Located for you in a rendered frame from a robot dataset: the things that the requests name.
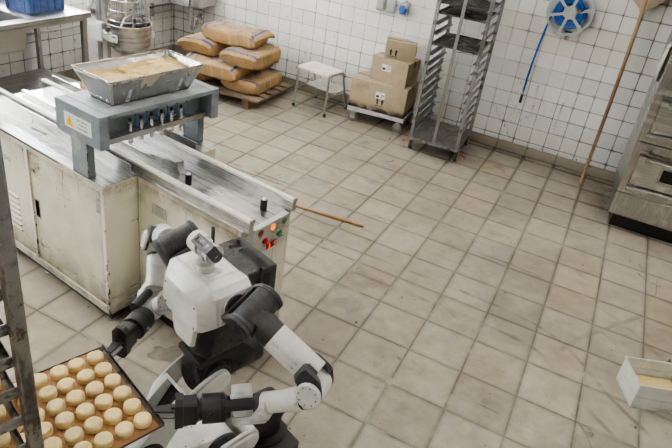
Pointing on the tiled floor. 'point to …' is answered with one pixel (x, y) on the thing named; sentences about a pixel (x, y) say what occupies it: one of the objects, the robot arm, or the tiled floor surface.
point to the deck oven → (647, 165)
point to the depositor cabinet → (76, 212)
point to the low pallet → (249, 94)
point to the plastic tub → (646, 384)
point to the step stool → (322, 81)
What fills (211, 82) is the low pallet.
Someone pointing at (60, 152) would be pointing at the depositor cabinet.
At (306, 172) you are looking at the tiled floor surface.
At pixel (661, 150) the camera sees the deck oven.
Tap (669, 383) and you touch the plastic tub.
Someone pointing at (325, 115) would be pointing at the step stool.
